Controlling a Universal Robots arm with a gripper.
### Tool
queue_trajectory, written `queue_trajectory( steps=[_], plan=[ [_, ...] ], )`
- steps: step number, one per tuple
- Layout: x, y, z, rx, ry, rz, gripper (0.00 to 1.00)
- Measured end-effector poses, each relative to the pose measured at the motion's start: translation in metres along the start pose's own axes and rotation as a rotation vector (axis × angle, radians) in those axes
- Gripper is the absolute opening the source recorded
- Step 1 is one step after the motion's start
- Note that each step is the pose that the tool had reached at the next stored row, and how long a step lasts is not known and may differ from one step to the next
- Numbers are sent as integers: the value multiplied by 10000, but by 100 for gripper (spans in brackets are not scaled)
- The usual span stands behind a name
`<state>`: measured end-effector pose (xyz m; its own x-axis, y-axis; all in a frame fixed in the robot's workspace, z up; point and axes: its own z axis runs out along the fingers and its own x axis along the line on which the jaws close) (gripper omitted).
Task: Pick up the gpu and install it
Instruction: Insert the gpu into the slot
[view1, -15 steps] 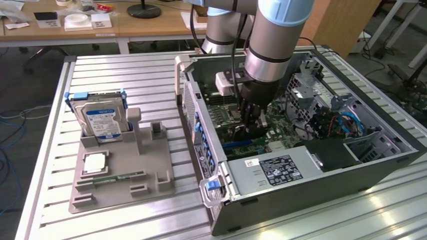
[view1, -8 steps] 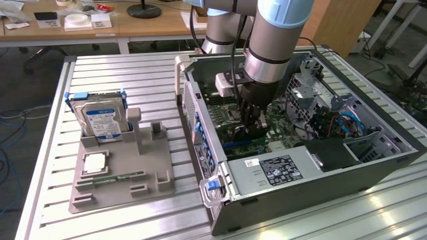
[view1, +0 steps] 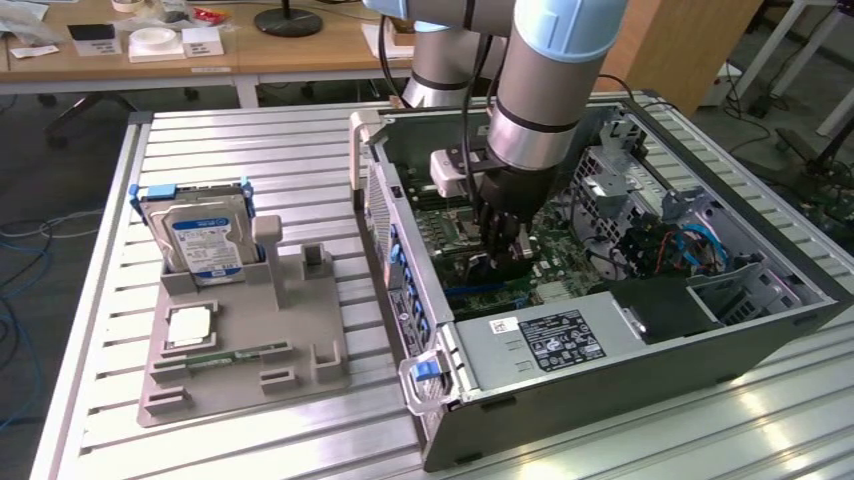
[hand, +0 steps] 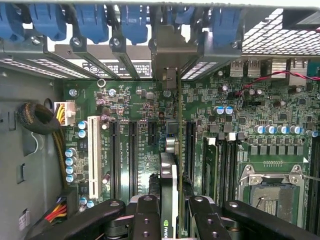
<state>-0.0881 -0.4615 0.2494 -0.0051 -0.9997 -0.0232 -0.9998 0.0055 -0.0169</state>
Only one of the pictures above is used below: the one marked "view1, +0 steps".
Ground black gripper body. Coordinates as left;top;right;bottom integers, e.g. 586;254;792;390
477;167;556;221

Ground Nvidia graphics card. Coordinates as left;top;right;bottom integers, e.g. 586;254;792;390
460;249;533;286

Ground CPU socket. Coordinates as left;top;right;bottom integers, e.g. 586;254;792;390
453;207;484;246

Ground green motherboard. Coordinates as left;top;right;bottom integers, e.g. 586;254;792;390
400;164;616;321

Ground RAM stick with black heatspreader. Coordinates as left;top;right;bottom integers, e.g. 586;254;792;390
438;243;482;269

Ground black RAM slot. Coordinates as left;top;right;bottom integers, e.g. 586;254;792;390
413;193;481;211

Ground blue expansion slot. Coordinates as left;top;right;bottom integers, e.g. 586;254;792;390
444;281;508;298

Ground metal disk bay cage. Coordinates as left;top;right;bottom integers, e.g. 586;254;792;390
570;117;676;251

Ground grey power supply unit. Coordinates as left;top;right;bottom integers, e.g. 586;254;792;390
453;292;649;391

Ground dark grey PC case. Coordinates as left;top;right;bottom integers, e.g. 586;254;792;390
350;89;854;474

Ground small metal disk bay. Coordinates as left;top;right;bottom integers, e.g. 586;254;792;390
685;257;807;325

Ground white paper stack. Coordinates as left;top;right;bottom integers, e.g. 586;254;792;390
362;22;417;62

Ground wooden cabinet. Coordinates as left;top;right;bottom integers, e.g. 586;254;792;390
586;0;767;114

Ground wooden desk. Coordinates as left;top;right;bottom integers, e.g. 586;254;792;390
0;0;602;96

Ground hard disk with blue caddy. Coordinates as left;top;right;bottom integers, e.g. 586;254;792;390
129;179;263;289

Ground black floor stand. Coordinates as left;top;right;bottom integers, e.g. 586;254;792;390
773;124;854;221

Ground green RAM stick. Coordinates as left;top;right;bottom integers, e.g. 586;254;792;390
187;344;294;369

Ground black lamp base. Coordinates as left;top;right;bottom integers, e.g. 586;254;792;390
253;0;325;39

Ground silver CPU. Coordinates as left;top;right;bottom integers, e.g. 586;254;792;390
166;308;217;349

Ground grey printed parts rack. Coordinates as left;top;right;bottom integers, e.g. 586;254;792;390
137;214;356;431

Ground plain white box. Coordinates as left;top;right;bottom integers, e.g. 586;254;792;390
181;25;226;59

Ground white box with tape roll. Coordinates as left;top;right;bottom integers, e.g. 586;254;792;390
129;27;187;64

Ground white box with black lid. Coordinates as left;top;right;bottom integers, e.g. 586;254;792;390
66;23;123;57

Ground clear plastic bags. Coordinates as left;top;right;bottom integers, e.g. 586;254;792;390
0;0;66;46

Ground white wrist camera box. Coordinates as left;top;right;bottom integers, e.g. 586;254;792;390
430;149;486;197

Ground black power wire bundle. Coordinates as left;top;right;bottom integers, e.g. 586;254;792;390
613;224;669;279

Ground red wire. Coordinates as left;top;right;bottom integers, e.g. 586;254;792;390
650;231;670;274

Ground blue SATA wire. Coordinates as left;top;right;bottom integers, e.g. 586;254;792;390
670;224;730;275

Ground clear handle with blue tab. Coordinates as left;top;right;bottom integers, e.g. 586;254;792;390
398;349;464;416

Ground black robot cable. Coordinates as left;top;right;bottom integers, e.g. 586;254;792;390
377;12;513;211

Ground white table frame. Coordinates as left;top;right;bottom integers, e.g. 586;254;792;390
730;0;854;136

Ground grey floor cable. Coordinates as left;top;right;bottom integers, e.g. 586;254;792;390
0;209;102;240

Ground blue floor cable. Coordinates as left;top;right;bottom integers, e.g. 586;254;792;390
0;219;55;431

